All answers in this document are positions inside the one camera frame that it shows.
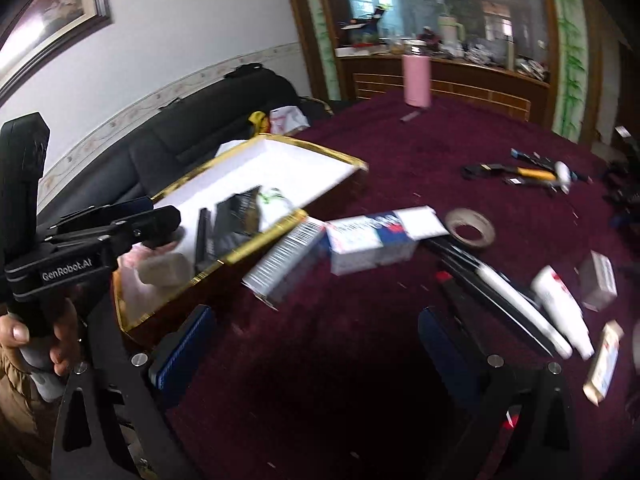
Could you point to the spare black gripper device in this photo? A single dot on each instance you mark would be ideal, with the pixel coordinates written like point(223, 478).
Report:
point(622, 195)

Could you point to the white pill bottle green label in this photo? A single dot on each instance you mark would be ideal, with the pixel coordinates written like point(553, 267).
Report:
point(275, 207)

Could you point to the yellow cloth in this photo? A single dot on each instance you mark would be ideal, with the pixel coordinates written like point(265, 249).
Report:
point(259, 122)

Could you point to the black marker red caps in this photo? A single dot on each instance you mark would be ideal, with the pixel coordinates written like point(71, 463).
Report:
point(495, 317)

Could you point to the black tape roll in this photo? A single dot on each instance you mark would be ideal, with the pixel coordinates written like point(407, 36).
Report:
point(470, 227)

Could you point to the white green tumbler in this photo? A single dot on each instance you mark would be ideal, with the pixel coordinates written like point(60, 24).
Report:
point(451, 30)

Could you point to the black rectangular case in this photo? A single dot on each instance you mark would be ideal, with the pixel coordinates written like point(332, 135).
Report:
point(202, 240)

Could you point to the narrow beige white box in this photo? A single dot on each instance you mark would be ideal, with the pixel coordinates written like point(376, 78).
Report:
point(604, 365)

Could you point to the yellow black small hammer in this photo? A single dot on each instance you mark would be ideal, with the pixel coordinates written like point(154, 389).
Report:
point(540, 174)

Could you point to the person's left forearm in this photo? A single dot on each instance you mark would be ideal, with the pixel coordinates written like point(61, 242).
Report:
point(15, 395)

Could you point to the silver barcode box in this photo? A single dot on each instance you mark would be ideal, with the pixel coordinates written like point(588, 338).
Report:
point(285, 265)

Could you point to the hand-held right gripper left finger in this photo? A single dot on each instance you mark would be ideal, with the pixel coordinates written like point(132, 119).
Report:
point(180, 355)

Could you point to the white plastic bag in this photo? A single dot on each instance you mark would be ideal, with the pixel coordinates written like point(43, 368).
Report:
point(289, 120)

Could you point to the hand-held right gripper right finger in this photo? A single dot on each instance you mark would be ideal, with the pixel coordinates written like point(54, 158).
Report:
point(445, 355)

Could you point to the bamboo painted panel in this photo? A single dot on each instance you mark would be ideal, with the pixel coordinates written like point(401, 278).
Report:
point(320, 35)
point(567, 60)

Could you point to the white gold-trimmed box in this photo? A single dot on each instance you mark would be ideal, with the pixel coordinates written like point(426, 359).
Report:
point(280, 170)

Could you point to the person's left hand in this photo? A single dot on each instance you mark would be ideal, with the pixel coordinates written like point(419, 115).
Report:
point(65, 340)

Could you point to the pink fluffy pouch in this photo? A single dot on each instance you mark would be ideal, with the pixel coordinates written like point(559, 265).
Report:
point(129, 257)

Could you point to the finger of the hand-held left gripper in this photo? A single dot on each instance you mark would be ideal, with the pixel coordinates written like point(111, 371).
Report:
point(125, 207)
point(150, 222)

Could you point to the white marker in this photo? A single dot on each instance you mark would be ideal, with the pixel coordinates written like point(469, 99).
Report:
point(520, 310)

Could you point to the black foil packet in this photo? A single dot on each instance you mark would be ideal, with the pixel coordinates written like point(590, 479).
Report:
point(235, 217)

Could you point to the pink insulated bottle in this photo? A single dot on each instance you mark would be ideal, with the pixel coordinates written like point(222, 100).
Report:
point(416, 77)

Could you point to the black and gold lipstick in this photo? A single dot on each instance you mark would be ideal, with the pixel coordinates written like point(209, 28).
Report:
point(482, 171)

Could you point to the white squeeze tube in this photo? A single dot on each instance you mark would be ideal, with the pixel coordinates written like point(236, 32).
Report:
point(562, 310)

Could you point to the dark pen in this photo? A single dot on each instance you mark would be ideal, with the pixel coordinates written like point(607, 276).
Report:
point(409, 116)

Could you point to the small grey box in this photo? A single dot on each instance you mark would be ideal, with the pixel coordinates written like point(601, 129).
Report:
point(597, 280)

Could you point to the black backpack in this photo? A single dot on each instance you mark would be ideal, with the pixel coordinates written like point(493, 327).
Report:
point(175, 145)
point(260, 82)

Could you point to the framed wall picture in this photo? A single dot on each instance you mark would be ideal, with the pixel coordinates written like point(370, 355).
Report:
point(45, 15)

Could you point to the blue white medicine box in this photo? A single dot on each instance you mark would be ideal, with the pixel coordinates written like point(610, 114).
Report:
point(370, 242)

